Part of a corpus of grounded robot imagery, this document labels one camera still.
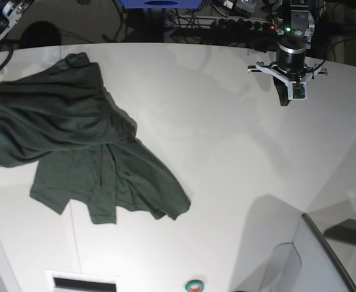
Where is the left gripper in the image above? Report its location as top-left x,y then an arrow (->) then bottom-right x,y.
273,38 -> 306,106

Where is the dark green t-shirt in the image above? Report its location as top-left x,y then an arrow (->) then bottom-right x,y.
0,53 -> 190,224

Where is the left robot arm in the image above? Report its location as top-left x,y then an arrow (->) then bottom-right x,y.
271,1 -> 315,106

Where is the black power strip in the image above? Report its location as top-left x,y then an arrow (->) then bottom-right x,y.
212,18 -> 276,32

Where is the blue box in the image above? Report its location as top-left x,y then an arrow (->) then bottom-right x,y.
119,0 -> 202,9

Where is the red green emergency button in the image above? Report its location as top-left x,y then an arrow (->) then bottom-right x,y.
185,279 -> 204,292

